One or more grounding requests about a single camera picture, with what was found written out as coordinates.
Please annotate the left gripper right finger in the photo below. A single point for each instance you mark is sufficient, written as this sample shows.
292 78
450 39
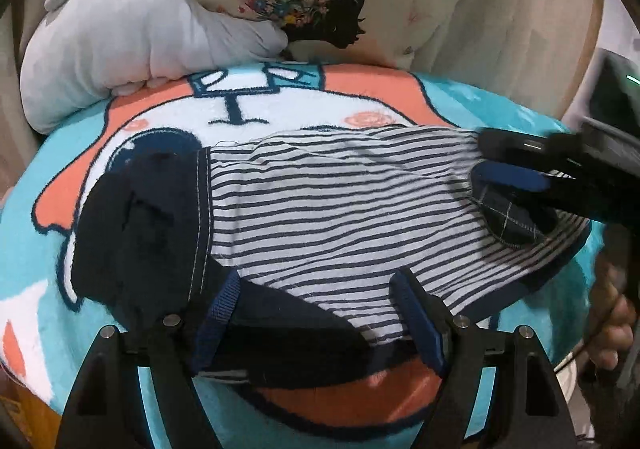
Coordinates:
527 408

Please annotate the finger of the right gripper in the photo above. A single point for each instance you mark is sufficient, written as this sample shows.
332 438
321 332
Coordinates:
538 189
519 148

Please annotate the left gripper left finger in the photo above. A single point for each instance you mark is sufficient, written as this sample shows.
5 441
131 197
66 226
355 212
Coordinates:
105 407

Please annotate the navy striped kids pants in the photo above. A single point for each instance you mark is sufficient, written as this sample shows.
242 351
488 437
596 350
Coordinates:
315 223

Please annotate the person's right hand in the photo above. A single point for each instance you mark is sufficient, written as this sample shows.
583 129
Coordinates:
611 316

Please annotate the turquoise cartoon fleece blanket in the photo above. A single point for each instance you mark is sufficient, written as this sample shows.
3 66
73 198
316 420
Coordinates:
46 329

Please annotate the beige curtain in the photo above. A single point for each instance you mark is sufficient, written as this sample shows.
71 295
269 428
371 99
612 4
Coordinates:
540 29

